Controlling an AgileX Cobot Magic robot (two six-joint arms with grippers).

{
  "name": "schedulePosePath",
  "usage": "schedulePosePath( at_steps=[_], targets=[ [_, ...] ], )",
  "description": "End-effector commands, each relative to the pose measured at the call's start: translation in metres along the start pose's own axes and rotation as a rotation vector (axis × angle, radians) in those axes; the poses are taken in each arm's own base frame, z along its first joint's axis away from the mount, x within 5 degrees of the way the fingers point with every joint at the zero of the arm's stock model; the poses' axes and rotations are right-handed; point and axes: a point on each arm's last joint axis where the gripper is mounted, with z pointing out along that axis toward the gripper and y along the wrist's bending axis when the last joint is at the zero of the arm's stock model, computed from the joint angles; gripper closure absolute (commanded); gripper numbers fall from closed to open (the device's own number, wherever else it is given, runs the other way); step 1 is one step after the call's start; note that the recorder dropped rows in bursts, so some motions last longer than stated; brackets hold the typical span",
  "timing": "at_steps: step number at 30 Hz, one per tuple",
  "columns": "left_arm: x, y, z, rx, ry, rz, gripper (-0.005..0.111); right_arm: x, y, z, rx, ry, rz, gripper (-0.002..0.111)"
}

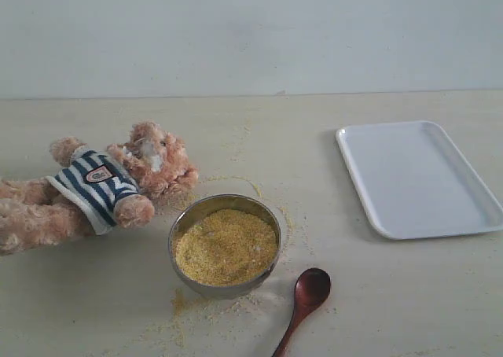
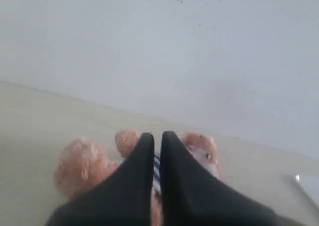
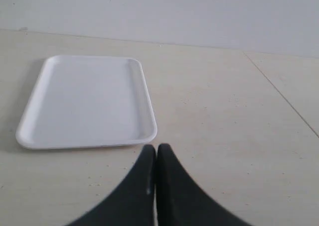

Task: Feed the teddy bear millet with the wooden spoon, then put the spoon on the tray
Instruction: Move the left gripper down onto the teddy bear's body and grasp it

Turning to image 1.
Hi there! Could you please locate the yellow millet grain in bowl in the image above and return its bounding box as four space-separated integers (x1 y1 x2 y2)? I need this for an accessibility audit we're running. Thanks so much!
174 209 278 287

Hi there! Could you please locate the white plastic tray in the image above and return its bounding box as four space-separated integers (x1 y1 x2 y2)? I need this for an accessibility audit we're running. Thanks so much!
336 120 502 240

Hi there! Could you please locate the dark red wooden spoon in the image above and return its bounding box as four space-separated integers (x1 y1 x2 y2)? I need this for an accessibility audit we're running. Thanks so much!
272 267 332 357

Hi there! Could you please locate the steel bowl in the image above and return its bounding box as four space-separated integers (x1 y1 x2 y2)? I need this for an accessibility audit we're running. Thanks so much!
167 193 282 299

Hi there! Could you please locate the tan teddy bear striped sweater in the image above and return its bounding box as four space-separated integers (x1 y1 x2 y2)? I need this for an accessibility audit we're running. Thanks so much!
1 121 198 256

